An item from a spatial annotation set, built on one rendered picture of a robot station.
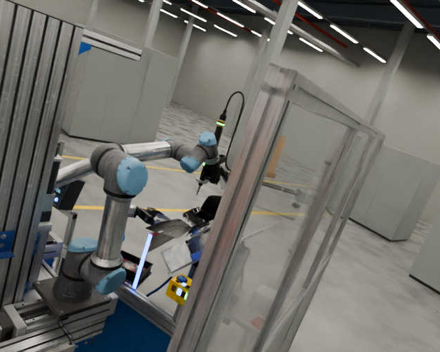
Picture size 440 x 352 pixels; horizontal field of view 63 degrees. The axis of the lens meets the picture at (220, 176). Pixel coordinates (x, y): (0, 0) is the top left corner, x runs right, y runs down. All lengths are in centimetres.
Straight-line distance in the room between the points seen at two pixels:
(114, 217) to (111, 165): 19
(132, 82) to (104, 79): 62
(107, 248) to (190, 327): 76
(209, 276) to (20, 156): 94
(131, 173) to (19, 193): 43
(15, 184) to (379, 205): 829
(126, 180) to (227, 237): 68
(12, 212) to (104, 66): 670
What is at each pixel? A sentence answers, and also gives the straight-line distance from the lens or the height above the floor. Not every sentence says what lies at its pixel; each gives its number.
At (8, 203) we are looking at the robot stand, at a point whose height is 138.
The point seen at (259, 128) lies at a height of 196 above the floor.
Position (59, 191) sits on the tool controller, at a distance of 221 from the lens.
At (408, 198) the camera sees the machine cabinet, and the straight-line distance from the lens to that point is 882.
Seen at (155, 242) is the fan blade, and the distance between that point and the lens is 231.
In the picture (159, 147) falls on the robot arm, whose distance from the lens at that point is 152.
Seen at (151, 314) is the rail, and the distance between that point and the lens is 198.
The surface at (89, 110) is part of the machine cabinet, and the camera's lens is 810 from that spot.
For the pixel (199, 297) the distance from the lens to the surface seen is 63.
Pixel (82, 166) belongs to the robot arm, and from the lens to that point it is 198.
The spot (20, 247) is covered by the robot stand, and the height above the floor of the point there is 120.
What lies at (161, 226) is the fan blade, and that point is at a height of 117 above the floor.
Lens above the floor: 200
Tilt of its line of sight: 13 degrees down
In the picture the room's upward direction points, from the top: 19 degrees clockwise
